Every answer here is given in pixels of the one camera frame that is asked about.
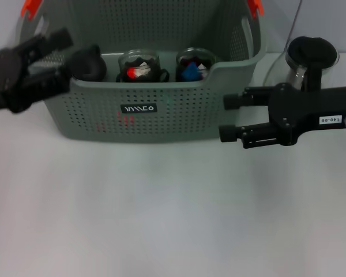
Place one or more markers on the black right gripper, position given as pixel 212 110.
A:
pixel 305 115

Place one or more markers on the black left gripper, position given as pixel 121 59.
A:
pixel 5 80

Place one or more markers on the translucent white building block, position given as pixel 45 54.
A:
pixel 202 67

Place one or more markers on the blue square building block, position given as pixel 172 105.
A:
pixel 190 72

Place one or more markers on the glass teacup with black base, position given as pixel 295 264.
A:
pixel 178 56
pixel 164 75
pixel 138 56
pixel 178 78

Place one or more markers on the bright red rectangular building block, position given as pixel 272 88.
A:
pixel 131 73

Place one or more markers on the dark red long building block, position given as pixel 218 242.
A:
pixel 184 61

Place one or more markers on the grey perforated storage bin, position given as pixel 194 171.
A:
pixel 161 124

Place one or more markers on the small black clay teapot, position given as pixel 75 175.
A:
pixel 89 63

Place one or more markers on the glass pitcher with black lid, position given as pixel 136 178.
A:
pixel 311 50

